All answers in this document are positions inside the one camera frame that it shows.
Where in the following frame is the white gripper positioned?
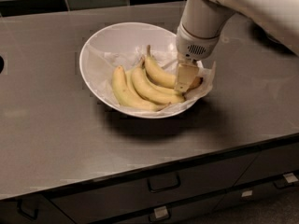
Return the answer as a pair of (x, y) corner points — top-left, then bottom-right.
(174, 23), (219, 92)

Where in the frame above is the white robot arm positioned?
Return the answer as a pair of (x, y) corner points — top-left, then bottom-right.
(175, 0), (299, 92)

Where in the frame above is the white oval bowl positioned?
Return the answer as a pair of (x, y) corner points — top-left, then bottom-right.
(78, 21), (205, 119)

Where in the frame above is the hidden yellow banana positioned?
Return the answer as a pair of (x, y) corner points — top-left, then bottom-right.
(125, 69), (140, 98)

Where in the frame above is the white paper liner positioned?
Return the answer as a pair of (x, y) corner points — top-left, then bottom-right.
(80, 44), (216, 119)

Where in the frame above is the lower right drawer label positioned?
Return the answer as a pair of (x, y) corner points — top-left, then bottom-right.
(241, 189), (253, 201)

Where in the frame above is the centre drawer black handle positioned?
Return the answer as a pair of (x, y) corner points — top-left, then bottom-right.
(147, 173), (181, 193)

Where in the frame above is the drawer black handle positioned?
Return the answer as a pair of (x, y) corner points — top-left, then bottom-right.
(147, 173), (181, 193)
(17, 198), (39, 221)

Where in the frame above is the lower centre drawer handle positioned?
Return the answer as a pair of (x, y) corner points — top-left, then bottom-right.
(149, 206), (171, 223)

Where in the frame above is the right drawer handle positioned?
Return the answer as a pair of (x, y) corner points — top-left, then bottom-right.
(274, 173), (299, 189)

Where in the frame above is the left drawer black handle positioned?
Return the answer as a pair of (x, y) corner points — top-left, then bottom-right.
(17, 198), (39, 221)

